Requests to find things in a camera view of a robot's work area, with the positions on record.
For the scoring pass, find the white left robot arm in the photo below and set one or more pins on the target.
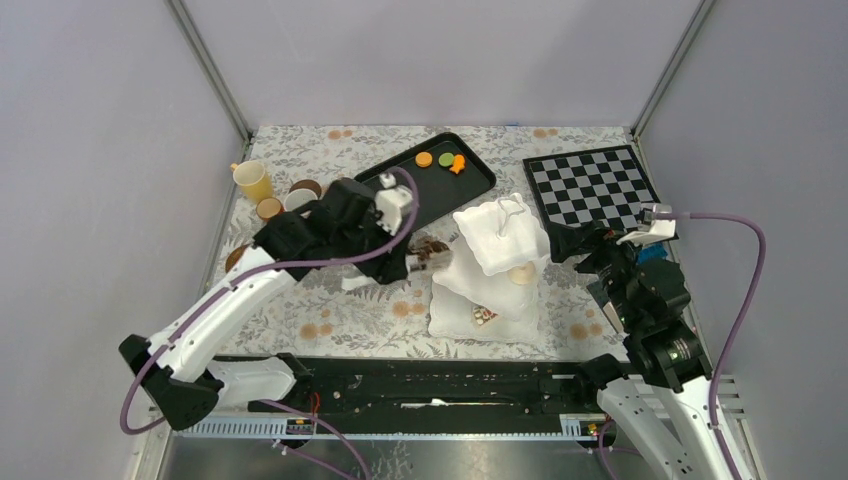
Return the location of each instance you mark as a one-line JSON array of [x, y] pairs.
[[177, 368]]

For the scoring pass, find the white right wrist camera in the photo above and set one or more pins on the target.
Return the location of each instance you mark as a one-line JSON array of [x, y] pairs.
[[656, 224]]

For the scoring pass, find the cream round mousse cake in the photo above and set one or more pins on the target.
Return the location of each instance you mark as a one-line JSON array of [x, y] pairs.
[[524, 274]]

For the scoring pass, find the large brown saucer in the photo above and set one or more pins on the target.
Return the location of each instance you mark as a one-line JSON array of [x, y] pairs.
[[234, 257]]

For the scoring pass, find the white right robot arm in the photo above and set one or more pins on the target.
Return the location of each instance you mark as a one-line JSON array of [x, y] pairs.
[[648, 299]]

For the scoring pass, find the black and grey chessboard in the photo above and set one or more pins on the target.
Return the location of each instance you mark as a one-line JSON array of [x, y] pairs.
[[606, 185]]

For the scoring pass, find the dark brown saucer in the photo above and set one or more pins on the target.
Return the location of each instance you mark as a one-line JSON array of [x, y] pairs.
[[307, 184]]

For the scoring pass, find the orange fish pastry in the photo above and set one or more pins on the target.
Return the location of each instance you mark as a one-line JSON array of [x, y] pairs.
[[458, 164]]

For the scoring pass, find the green macaron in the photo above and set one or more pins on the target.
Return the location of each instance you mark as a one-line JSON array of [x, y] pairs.
[[446, 160]]

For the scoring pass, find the yellow cup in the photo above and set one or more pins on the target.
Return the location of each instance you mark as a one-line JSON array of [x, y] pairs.
[[253, 180]]

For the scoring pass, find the black serving tray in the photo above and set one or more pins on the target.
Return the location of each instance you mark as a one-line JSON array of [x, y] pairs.
[[440, 191]]

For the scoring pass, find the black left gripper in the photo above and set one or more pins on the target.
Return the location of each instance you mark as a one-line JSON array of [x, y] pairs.
[[388, 267]]

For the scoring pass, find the small tan saucer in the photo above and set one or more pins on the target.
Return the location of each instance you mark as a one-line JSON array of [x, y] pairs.
[[268, 208]]

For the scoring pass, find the white three-tier dessert stand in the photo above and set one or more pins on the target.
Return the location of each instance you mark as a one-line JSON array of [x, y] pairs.
[[493, 237]]

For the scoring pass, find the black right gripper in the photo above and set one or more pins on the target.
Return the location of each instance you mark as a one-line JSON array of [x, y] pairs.
[[565, 238]]

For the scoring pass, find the orange macaron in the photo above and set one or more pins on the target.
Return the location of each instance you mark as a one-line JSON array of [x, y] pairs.
[[423, 159]]

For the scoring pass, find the chocolate sprinkle donut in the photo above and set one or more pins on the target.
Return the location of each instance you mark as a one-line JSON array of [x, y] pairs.
[[427, 247]]

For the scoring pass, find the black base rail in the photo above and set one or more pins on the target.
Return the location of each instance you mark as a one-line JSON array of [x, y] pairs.
[[408, 396]]

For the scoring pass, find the silver serving tongs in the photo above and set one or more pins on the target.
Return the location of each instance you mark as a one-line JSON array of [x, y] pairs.
[[427, 263]]

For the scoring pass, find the white cup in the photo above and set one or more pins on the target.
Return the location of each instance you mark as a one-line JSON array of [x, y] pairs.
[[298, 198]]

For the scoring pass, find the pink strawberry cake slice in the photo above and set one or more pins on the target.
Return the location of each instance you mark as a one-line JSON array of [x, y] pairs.
[[482, 315]]

